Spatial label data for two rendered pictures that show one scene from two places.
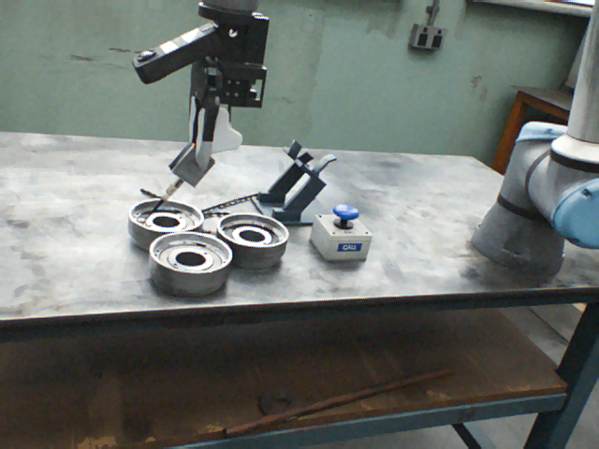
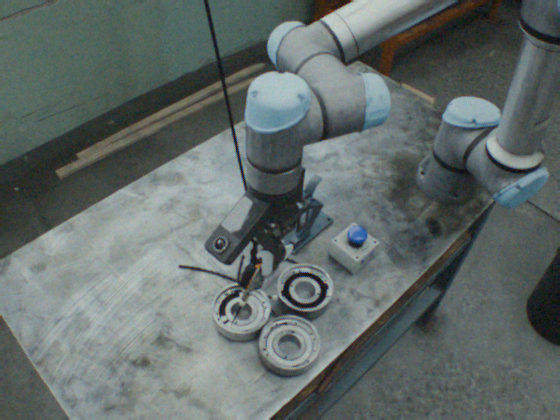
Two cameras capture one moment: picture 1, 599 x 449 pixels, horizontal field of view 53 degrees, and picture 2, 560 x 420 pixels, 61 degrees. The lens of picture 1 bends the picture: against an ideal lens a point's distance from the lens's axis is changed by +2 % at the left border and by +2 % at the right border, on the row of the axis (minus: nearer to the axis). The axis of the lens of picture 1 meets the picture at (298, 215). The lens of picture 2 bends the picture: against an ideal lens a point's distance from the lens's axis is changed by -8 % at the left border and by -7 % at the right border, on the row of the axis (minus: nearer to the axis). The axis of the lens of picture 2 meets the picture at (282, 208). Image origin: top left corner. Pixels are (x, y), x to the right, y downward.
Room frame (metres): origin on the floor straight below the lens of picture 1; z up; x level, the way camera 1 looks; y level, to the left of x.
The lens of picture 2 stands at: (0.31, 0.33, 1.63)
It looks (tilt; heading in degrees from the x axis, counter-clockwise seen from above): 48 degrees down; 336
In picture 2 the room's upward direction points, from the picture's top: 5 degrees clockwise
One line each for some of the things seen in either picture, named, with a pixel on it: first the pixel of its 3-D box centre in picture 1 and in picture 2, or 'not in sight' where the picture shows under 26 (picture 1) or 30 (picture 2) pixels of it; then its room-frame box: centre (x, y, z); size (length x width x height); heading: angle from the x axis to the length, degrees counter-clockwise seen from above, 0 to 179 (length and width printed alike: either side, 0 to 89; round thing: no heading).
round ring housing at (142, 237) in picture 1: (165, 226); (241, 313); (0.76, 0.19, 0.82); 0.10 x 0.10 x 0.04
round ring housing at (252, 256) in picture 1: (251, 240); (304, 292); (0.76, 0.06, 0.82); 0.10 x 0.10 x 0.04
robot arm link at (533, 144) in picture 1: (550, 165); (469, 131); (0.95, -0.39, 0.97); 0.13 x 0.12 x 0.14; 5
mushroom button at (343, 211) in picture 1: (343, 222); (355, 239); (0.83, -0.07, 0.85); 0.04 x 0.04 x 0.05
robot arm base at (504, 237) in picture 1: (524, 226); (452, 167); (0.96, -0.39, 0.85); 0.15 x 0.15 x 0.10
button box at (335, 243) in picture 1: (343, 236); (355, 246); (0.83, -0.08, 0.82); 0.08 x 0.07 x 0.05; 114
